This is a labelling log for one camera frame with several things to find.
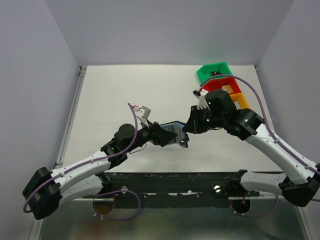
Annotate black leather card holder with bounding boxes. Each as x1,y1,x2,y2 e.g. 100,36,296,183
160,121,190,148

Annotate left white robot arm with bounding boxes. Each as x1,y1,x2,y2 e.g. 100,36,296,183
22,122,182,220

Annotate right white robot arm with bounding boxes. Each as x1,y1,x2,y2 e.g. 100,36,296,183
182,89,320,207

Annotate red plastic bin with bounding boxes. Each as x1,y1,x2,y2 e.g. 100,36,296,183
203,77,242,95

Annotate white box in red bin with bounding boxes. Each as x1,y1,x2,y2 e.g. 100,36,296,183
221,85,234,94

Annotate yellow plastic bin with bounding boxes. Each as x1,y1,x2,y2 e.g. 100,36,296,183
230,93,250,110

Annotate green plastic bin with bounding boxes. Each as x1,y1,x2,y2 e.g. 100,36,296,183
196,62,232,84

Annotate black part in green bin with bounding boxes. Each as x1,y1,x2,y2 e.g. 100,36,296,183
210,71,222,77

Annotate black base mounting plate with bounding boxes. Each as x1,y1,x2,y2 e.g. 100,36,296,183
93,170,260,209

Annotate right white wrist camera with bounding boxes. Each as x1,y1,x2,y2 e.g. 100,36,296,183
192,89,208,110

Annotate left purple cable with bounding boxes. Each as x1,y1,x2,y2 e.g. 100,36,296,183
22,102,142,222

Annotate purple cable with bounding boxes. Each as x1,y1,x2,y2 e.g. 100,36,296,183
194,74,320,218
22,102,142,222

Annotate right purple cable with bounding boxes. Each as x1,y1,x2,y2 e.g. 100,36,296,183
194,74,320,218

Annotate aluminium extrusion rail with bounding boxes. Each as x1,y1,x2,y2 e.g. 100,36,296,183
54,65,88,170

